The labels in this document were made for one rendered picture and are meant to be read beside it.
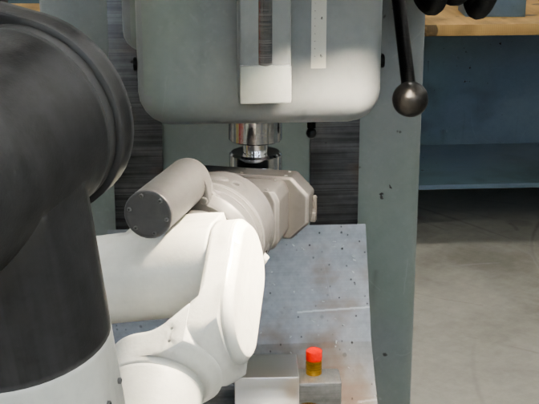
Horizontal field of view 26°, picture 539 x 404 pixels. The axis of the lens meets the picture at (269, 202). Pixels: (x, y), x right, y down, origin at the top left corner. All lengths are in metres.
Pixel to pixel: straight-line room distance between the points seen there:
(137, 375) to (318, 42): 0.33
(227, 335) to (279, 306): 0.67
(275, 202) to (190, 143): 0.48
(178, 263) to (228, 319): 0.06
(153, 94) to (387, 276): 0.63
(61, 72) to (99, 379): 0.14
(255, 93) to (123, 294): 0.19
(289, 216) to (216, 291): 0.23
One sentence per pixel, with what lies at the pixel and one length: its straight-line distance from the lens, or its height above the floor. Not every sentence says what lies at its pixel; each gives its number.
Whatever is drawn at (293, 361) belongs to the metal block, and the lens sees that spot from 1.12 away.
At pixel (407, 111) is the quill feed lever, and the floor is 1.32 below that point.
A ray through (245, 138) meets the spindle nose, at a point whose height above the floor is 1.29.
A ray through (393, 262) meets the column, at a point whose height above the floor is 1.02.
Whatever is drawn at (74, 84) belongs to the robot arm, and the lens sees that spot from 0.51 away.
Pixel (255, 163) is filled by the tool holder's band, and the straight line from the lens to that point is 1.02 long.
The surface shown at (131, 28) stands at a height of 1.36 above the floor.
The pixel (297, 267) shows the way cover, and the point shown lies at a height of 1.03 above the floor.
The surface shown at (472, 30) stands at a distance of 4.57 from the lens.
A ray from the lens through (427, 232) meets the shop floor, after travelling 4.87.
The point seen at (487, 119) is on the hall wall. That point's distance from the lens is 5.52.
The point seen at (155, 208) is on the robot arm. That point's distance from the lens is 0.80.
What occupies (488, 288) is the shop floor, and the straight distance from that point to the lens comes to 4.30.
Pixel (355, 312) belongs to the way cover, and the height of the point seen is 0.98.
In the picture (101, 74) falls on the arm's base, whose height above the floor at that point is 1.43.
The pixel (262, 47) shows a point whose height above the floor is 1.38.
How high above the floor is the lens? 1.53
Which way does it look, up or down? 17 degrees down
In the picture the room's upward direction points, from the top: straight up
